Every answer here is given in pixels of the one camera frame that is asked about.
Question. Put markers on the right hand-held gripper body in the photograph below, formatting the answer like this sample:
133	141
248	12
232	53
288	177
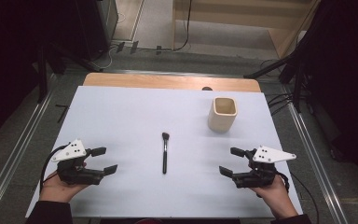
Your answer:
259	177

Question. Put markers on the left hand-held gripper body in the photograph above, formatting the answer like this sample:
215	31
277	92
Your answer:
74	174

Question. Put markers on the aluminium floor rail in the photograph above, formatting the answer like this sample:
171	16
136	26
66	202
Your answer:
12	155
317	161

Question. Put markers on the beige square cup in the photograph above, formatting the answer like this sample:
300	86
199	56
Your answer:
219	123

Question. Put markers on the person's left hand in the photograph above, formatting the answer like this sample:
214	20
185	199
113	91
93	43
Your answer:
56	191

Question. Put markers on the dark round table grommet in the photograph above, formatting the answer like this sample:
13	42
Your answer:
207	88

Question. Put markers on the black metal stand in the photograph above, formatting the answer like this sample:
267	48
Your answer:
43	77
296	77

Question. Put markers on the person's right hand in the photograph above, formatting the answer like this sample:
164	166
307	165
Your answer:
276	199

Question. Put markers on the light wooden furniture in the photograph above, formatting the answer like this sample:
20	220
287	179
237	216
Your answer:
230	15

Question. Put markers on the black makeup brush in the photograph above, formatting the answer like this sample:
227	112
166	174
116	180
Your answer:
165	155

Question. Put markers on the black curtain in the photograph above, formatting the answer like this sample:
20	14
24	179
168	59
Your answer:
348	77
6	62

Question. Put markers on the dark cabinet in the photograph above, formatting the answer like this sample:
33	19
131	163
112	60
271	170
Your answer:
96	25

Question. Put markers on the white table mat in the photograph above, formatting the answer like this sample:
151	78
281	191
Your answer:
130	124

